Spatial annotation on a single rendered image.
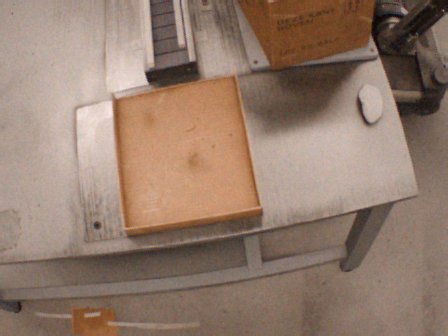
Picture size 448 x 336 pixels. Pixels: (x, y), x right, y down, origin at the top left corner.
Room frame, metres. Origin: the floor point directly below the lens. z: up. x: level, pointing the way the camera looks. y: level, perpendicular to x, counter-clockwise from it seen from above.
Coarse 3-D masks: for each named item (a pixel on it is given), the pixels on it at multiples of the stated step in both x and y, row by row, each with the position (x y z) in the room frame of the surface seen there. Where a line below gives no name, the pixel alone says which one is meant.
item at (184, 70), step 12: (144, 24) 0.84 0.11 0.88; (144, 36) 0.80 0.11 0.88; (192, 36) 0.77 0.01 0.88; (144, 48) 0.77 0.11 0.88; (192, 48) 0.74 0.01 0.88; (144, 60) 0.73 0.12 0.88; (192, 60) 0.71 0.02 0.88; (156, 72) 0.70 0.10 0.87; (168, 72) 0.70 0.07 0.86; (180, 72) 0.70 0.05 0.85; (192, 72) 0.70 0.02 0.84
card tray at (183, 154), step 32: (128, 96) 0.68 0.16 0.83; (160, 96) 0.66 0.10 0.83; (192, 96) 0.64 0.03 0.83; (224, 96) 0.63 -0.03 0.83; (128, 128) 0.60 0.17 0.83; (160, 128) 0.59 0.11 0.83; (192, 128) 0.57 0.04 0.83; (224, 128) 0.56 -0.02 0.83; (128, 160) 0.54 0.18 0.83; (160, 160) 0.52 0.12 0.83; (192, 160) 0.51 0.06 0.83; (224, 160) 0.49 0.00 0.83; (128, 192) 0.47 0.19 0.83; (160, 192) 0.46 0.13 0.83; (192, 192) 0.44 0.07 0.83; (224, 192) 0.43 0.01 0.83; (256, 192) 0.42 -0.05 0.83; (128, 224) 0.40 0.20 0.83; (160, 224) 0.38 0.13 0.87; (192, 224) 0.38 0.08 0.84
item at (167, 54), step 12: (156, 0) 0.90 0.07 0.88; (168, 0) 0.89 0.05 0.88; (180, 0) 0.88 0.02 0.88; (156, 12) 0.86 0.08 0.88; (168, 12) 0.85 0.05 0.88; (156, 24) 0.83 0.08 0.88; (168, 24) 0.82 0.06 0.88; (156, 36) 0.79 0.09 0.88; (168, 36) 0.78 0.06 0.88; (156, 48) 0.76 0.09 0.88; (168, 48) 0.75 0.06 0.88; (180, 48) 0.74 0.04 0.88; (156, 60) 0.72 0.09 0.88; (168, 60) 0.72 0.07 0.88; (180, 60) 0.71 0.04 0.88
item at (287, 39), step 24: (240, 0) 0.84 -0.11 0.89; (264, 0) 0.68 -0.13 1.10; (288, 0) 0.66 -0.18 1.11; (312, 0) 0.67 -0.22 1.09; (336, 0) 0.68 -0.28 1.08; (360, 0) 0.68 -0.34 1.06; (264, 24) 0.69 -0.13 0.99; (288, 24) 0.66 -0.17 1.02; (312, 24) 0.67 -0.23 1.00; (336, 24) 0.68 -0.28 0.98; (360, 24) 0.69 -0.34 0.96; (264, 48) 0.70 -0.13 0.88; (288, 48) 0.66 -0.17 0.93; (312, 48) 0.67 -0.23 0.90; (336, 48) 0.68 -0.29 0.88
